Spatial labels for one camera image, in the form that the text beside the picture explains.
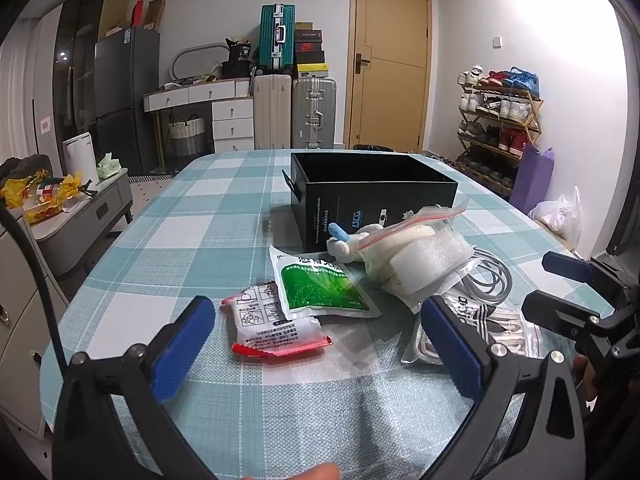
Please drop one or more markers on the oval white framed mirror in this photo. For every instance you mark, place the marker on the oval white framed mirror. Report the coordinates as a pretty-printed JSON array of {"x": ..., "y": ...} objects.
[{"x": 176, "y": 62}]

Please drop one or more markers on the red and white packet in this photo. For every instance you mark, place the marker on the red and white packet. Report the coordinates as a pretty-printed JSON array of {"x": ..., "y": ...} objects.
[{"x": 280, "y": 332}]

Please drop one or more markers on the grey refrigerator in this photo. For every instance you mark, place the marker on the grey refrigerator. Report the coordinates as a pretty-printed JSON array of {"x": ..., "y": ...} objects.
[{"x": 125, "y": 100}]

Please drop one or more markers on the red paper bag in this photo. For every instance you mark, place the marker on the red paper bag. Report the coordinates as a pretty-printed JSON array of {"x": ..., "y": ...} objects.
[{"x": 137, "y": 15}]

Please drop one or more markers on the grey side cabinet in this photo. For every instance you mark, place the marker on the grey side cabinet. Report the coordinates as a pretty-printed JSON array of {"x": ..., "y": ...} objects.
[{"x": 85, "y": 220}]

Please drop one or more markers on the grey drawer cabinet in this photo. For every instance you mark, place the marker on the grey drawer cabinet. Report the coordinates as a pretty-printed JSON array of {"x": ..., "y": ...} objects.
[{"x": 20, "y": 310}]

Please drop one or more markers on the white bin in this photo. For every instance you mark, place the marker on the white bin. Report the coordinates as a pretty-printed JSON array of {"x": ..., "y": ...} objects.
[{"x": 80, "y": 157}]

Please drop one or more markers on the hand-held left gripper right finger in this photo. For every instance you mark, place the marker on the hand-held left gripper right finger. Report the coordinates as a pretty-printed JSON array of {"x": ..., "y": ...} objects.
[{"x": 452, "y": 350}]

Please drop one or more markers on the green and white tissue pack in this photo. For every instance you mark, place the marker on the green and white tissue pack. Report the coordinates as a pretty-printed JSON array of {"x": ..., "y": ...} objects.
[{"x": 109, "y": 167}]

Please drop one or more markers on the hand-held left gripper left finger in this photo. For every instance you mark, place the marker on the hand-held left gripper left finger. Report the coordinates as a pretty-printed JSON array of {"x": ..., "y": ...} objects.
[{"x": 180, "y": 355}]

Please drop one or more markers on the person's left hand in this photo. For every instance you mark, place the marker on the person's left hand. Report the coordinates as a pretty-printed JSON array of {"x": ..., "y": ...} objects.
[{"x": 312, "y": 472}]

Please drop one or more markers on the yellow snack bags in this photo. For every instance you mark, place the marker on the yellow snack bags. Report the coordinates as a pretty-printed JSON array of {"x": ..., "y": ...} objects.
[{"x": 42, "y": 200}]

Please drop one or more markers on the teal suitcase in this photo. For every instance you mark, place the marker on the teal suitcase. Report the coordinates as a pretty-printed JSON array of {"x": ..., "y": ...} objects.
[{"x": 272, "y": 40}]

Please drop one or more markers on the white curtain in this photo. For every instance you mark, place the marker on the white curtain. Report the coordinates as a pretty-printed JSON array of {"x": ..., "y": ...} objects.
[{"x": 20, "y": 90}]

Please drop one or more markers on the brown shoe box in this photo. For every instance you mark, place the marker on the brown shoe box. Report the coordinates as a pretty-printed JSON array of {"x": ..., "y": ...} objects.
[{"x": 303, "y": 26}]

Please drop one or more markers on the white bubble wrap roll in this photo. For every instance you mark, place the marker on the white bubble wrap roll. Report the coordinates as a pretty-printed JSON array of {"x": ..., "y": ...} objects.
[{"x": 425, "y": 265}]

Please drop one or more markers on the zip bag with striped item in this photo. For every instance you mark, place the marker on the zip bag with striped item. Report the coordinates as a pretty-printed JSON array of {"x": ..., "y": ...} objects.
[{"x": 495, "y": 320}]

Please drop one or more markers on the wooden shoe rack with shoes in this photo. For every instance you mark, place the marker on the wooden shoe rack with shoes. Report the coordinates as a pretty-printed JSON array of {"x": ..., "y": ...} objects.
[{"x": 510, "y": 110}]

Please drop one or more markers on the silver suitcase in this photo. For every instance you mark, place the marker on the silver suitcase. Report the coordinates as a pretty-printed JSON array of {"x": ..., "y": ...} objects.
[{"x": 312, "y": 110}]

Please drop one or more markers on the black cardboard box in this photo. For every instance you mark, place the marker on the black cardboard box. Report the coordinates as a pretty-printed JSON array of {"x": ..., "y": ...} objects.
[{"x": 340, "y": 200}]

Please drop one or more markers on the purple bag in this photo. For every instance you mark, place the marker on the purple bag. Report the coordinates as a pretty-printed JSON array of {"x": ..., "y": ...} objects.
[{"x": 532, "y": 180}]

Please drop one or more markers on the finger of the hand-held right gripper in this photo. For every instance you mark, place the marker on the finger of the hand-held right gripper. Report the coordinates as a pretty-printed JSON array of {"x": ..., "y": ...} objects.
[
  {"x": 555, "y": 312},
  {"x": 567, "y": 266}
]

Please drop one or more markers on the black paper bag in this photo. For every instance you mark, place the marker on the black paper bag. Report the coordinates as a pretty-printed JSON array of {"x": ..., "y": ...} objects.
[{"x": 236, "y": 62}]

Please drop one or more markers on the white desk with drawers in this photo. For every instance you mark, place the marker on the white desk with drawers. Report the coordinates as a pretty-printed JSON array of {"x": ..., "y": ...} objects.
[{"x": 232, "y": 120}]

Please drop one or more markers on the clear zip bag red stripe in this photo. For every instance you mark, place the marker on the clear zip bag red stripe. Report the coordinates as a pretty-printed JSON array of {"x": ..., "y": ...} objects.
[{"x": 400, "y": 237}]

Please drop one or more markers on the woven laundry basket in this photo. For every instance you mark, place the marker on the woven laundry basket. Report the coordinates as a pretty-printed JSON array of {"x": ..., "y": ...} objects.
[{"x": 187, "y": 137}]

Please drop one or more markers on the black and yellow shoe box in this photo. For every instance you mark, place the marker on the black and yellow shoe box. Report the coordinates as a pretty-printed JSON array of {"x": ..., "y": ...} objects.
[{"x": 312, "y": 71}]

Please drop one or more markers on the wooden door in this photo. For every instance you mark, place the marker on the wooden door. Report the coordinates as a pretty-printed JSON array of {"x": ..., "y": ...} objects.
[{"x": 390, "y": 85}]

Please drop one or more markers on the flat cardboard sheet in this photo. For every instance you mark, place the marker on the flat cardboard sheet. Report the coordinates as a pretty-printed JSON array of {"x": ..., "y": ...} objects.
[{"x": 114, "y": 5}]

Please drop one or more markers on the green medicine packet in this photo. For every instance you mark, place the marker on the green medicine packet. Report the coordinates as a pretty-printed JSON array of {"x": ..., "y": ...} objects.
[{"x": 320, "y": 290}]

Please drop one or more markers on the white plush rabbit toy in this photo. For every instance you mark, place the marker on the white plush rabbit toy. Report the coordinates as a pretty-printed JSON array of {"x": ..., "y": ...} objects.
[{"x": 342, "y": 247}]

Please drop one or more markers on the white plastic bag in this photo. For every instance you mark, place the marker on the white plastic bag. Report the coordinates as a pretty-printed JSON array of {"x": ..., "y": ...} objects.
[{"x": 560, "y": 215}]

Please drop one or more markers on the brown cardboard box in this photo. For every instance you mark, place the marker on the brown cardboard box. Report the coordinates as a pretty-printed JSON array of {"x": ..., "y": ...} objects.
[{"x": 156, "y": 14}]

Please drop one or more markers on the dark door frame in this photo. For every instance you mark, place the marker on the dark door frame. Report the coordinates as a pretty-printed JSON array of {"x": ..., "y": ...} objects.
[{"x": 620, "y": 135}]

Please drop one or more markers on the dark glass cabinet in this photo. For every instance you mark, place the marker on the dark glass cabinet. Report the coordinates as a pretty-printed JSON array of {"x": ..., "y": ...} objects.
[{"x": 75, "y": 60}]

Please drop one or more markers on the beige suitcase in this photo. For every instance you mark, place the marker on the beige suitcase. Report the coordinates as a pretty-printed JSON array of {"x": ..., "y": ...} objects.
[{"x": 272, "y": 110}]

